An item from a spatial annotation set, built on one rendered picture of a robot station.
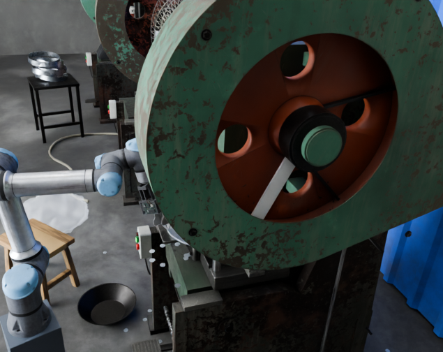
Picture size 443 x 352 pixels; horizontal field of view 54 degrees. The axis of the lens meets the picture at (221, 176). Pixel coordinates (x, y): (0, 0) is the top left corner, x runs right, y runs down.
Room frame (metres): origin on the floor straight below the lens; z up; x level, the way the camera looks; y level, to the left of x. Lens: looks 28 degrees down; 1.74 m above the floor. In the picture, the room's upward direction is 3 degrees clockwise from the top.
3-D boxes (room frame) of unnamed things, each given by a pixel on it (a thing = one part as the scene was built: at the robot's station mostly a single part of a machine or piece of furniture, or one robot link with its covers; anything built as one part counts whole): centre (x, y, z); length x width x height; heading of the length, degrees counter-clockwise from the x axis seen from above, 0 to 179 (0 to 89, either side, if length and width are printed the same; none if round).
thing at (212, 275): (1.44, -0.06, 0.68); 0.45 x 0.30 x 0.06; 20
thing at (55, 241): (1.85, 0.97, 0.16); 0.34 x 0.24 x 0.34; 60
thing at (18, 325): (1.17, 0.70, 0.50); 0.15 x 0.15 x 0.10
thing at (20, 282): (1.18, 0.70, 0.62); 0.13 x 0.12 x 0.14; 10
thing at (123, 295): (1.67, 0.56, 0.04); 0.30 x 0.30 x 0.07
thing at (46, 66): (4.04, 1.66, 0.40); 0.45 x 0.40 x 0.79; 32
